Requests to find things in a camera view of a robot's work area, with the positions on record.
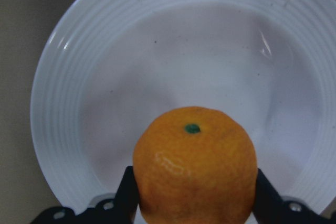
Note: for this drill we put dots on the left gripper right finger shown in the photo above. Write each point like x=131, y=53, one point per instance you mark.
x=270, y=207

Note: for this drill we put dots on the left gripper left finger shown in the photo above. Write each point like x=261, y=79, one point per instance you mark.
x=120, y=208

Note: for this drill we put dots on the orange fruit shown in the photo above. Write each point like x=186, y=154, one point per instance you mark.
x=195, y=165

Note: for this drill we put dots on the white ceramic plate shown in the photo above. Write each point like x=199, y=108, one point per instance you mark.
x=110, y=67

